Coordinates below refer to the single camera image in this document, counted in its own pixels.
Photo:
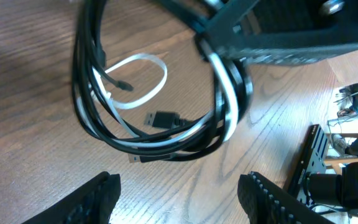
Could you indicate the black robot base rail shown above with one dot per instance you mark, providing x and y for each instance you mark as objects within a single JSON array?
[{"x": 311, "y": 155}]

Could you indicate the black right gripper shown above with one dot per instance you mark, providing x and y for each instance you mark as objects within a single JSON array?
[{"x": 273, "y": 32}]

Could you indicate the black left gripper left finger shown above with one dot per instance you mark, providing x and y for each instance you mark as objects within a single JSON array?
[{"x": 93, "y": 202}]

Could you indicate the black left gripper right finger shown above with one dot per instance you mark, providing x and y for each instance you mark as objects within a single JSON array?
[{"x": 266, "y": 203}]

